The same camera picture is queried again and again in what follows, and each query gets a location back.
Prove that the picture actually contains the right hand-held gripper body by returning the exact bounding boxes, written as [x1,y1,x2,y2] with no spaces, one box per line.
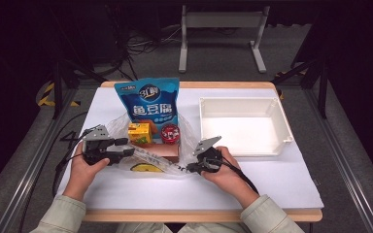
[192,135,223,176]

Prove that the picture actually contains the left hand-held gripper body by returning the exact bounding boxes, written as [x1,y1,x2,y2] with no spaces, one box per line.
[82,124,121,167]

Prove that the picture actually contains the yellow drink carton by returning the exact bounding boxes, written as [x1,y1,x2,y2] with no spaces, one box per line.
[127,121,153,146]

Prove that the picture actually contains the white smiley plastic bag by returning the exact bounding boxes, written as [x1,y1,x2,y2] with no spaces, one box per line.
[105,113,202,178]

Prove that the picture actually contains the white plastic tray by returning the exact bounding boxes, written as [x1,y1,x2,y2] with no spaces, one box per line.
[198,96,295,158]

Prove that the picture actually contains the red lidded candy can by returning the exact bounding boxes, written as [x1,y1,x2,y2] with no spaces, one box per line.
[159,123,182,145]

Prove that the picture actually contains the blue snack packet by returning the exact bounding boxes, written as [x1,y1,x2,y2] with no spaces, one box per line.
[114,77,181,140]

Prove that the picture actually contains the person's right hand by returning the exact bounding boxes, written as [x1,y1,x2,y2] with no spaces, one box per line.
[202,146,260,208]

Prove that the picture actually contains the person's left hand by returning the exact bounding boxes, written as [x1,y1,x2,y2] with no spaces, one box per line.
[62,142,111,202]

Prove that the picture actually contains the black stand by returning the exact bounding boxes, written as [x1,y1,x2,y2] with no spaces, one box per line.
[51,59,108,119]
[271,57,329,119]

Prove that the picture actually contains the yellow black striped tape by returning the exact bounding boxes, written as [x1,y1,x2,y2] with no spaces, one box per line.
[37,82,81,108]

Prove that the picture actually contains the person's legs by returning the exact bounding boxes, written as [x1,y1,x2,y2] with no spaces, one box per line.
[116,222,254,233]

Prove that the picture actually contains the white metal stand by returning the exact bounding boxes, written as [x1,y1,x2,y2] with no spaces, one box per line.
[178,4,271,74]

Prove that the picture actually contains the right hand-held gripper cable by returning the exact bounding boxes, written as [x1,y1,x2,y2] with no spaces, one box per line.
[220,157,260,196]

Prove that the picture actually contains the hand-held gripper cable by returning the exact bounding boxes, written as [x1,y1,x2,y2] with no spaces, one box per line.
[18,111,93,233]
[220,157,260,196]

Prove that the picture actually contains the left hand-held gripper cable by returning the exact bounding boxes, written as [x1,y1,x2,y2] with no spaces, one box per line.
[18,111,93,233]

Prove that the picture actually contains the aluminium rail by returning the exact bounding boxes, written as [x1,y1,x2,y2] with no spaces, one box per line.
[302,86,373,233]
[0,87,79,233]

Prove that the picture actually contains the bundle of floor cables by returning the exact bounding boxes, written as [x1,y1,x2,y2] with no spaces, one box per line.
[106,6,183,71]

